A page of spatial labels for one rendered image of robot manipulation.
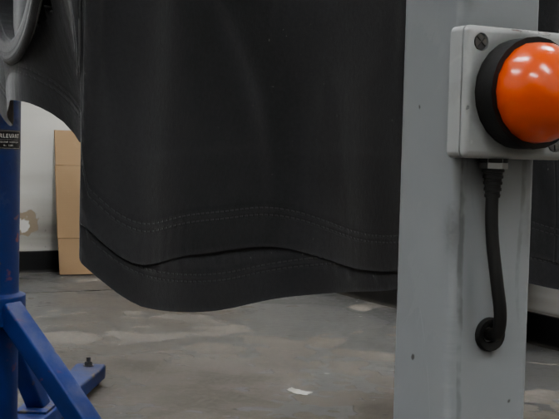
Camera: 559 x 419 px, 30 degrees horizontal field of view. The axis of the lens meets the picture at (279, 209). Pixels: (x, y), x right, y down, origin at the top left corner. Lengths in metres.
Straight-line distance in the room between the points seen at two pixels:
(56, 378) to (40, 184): 3.57
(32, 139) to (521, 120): 5.05
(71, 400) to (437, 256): 1.49
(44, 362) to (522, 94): 1.58
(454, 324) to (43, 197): 5.04
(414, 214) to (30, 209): 5.00
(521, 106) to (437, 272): 0.08
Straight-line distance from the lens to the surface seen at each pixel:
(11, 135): 1.96
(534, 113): 0.39
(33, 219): 5.41
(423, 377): 0.43
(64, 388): 1.88
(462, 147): 0.40
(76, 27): 0.65
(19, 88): 0.73
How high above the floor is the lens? 0.62
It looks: 3 degrees down
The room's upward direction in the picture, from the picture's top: 1 degrees clockwise
